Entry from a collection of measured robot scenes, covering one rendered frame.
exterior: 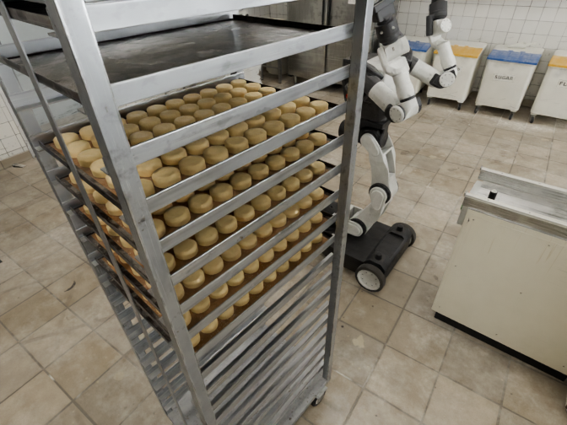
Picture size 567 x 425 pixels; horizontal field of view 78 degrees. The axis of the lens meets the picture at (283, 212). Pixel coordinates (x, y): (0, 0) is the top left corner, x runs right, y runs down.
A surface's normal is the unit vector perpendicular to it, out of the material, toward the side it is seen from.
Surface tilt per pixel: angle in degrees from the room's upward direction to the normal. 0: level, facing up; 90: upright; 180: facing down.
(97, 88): 90
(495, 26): 90
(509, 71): 90
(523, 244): 90
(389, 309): 0
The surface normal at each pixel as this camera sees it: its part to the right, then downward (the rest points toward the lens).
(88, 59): 0.74, 0.39
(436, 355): -0.02, -0.80
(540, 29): -0.57, 0.51
